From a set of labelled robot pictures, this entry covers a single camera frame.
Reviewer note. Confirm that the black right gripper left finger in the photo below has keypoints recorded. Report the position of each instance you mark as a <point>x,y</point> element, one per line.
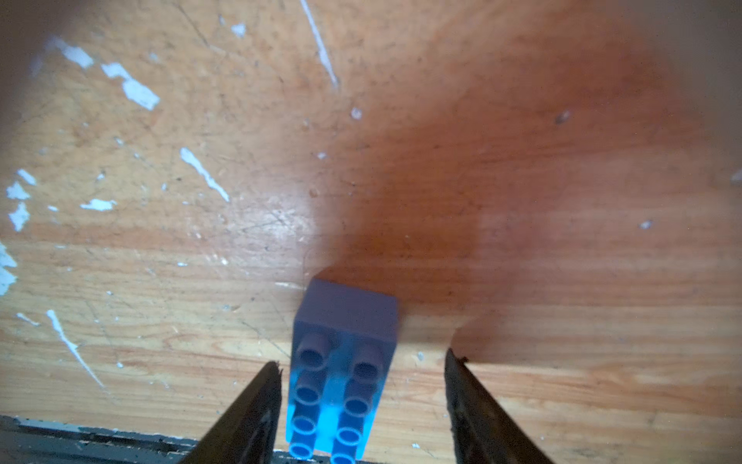
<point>246,432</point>

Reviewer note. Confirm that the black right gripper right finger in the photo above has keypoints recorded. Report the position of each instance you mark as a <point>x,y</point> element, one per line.
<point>482,431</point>

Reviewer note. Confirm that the blue lego brick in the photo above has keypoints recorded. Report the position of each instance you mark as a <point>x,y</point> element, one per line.
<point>344,339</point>

